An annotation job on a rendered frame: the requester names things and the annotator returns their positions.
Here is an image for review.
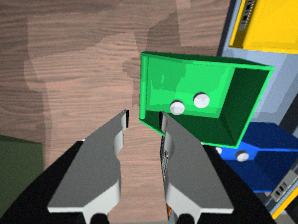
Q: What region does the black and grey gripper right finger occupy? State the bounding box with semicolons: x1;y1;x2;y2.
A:
159;111;277;224

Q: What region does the white round disc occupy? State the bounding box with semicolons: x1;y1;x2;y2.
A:
193;92;210;108
170;100;185;115
215;146;222;154

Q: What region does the small silver disc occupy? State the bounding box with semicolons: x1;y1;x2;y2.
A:
235;150;249;161

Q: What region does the yellow flat bar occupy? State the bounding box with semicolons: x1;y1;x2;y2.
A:
272;185;298;219

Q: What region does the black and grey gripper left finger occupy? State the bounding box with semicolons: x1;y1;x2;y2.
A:
0;109;129;224

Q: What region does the green bin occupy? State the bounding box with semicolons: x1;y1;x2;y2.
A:
139;51;274;149

